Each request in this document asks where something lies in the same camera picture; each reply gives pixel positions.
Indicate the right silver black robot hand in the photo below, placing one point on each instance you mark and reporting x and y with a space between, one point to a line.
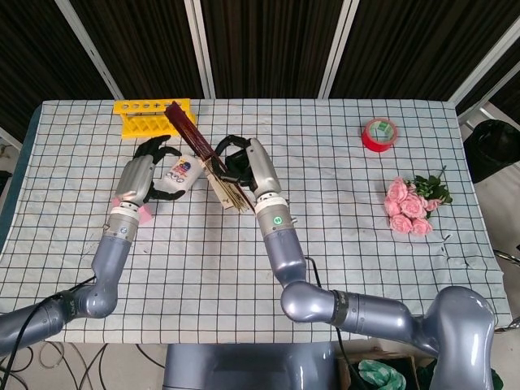
264 166

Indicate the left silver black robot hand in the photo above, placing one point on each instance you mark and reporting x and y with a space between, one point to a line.
134 178

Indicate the paper folding fan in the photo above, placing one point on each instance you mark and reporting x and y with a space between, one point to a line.
191 130

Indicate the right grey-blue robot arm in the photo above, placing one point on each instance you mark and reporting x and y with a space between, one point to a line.
284 260

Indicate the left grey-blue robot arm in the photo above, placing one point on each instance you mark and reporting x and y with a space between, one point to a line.
109 260

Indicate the pink cube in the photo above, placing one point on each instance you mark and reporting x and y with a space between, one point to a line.
145 213

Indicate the yellow test tube rack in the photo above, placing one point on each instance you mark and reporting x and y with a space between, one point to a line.
138 106

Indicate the white black checked tablecloth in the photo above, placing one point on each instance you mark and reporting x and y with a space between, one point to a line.
345 183

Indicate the red tape roll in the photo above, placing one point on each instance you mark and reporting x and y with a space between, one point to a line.
375 144

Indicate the pink rose bouquet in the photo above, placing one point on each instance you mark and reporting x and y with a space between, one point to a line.
402 203

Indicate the grey-blue robot torso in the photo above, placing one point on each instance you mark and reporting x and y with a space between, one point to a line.
243 365

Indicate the black trash bin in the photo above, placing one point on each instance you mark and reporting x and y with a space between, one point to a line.
491 150

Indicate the green cloth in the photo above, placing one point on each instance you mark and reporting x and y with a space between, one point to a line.
382 375

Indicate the cardboard box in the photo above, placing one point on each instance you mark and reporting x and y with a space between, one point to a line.
418 369

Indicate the white partition post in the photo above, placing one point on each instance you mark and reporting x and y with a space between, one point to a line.
201 48
483 65
93 53
335 53

